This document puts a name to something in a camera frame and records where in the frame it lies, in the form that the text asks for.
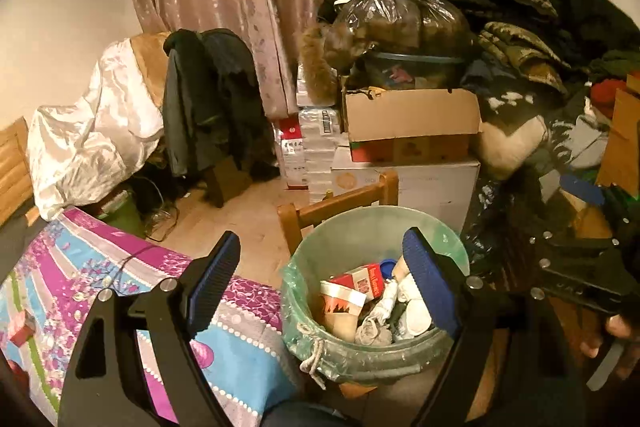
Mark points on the brown paper scrap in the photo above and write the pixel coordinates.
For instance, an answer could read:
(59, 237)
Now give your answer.
(345, 324)

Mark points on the clear plastic bag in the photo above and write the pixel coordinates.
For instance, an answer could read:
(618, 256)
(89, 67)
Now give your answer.
(400, 27)

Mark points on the brown cardboard piece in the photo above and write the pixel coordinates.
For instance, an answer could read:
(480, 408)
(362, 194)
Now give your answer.
(620, 132)

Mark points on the camouflage jacket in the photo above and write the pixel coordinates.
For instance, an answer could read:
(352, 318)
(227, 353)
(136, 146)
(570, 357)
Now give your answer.
(520, 52)

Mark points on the green storage box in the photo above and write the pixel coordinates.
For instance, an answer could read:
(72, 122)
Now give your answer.
(120, 212)

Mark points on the stack of white boxes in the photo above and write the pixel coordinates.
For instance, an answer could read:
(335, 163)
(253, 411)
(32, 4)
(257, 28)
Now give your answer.
(317, 137)

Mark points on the large white satin cover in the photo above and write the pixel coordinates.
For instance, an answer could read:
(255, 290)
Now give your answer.
(95, 122)

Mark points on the fur collar coat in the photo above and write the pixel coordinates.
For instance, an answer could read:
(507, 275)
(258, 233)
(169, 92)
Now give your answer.
(317, 62)

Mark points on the open cardboard box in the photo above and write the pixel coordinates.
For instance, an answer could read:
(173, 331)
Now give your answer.
(410, 122)

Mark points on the small white cup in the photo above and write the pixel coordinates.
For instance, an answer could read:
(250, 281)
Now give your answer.
(417, 314)

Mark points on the red and white carton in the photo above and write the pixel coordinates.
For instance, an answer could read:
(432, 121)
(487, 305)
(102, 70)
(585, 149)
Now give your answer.
(290, 152)

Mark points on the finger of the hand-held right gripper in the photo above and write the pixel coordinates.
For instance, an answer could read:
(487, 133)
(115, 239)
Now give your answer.
(582, 189)

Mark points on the pink box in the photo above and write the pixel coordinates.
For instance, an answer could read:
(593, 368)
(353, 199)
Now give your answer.
(20, 329)

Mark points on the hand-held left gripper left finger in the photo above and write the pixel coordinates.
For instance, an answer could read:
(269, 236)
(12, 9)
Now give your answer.
(212, 287)

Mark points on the floral striped bedsheet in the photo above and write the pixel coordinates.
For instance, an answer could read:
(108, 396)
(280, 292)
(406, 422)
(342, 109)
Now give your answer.
(240, 347)

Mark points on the blue rimmed basin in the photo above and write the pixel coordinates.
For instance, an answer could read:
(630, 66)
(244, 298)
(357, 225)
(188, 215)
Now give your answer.
(415, 67)

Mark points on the dark hanging jacket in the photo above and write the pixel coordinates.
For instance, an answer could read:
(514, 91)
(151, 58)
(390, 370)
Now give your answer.
(205, 97)

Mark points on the wooden headboard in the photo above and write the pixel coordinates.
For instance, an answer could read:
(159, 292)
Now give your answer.
(12, 167)

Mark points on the bin with green bag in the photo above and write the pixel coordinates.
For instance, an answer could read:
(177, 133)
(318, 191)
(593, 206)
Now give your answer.
(310, 287)

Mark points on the wooden chair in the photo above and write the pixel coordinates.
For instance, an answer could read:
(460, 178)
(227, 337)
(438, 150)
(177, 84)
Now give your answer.
(340, 207)

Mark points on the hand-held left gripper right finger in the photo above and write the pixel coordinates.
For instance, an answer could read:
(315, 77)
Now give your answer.
(430, 287)

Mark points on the large white carton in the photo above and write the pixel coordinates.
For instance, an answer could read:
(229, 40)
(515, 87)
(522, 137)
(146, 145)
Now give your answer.
(415, 187)

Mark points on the black plastic bag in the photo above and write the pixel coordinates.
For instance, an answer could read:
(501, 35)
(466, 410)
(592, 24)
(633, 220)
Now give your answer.
(490, 217)

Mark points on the tan fleece blanket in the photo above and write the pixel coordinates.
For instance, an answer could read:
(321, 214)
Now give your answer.
(150, 62)

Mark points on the dark grey mattress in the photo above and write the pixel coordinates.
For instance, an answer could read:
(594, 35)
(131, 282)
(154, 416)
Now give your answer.
(20, 232)

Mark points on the red cigarette box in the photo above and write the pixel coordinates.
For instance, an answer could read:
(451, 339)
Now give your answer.
(362, 279)

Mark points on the white wrapper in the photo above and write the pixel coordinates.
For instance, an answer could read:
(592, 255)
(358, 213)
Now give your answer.
(389, 302)

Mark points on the person's right hand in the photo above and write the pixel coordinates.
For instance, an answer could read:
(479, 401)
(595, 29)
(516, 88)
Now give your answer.
(625, 332)

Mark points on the orange and white box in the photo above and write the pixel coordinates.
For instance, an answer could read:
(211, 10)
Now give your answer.
(342, 299)

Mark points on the red cloth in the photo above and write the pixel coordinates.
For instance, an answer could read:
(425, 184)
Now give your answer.
(607, 89)

